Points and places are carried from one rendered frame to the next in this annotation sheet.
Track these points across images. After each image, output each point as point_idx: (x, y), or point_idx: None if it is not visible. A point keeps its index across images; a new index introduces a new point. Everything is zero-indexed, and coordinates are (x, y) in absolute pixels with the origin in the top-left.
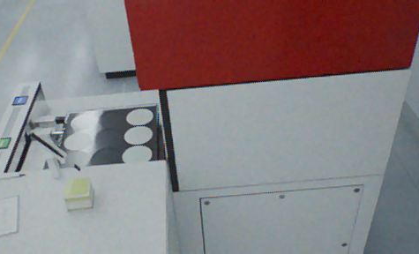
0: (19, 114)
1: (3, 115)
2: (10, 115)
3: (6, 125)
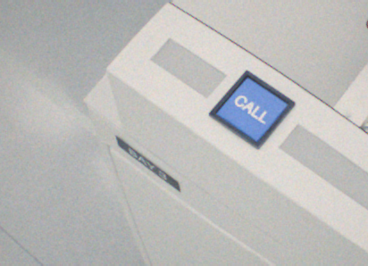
0: (343, 148)
1: (302, 204)
2: (318, 180)
3: None
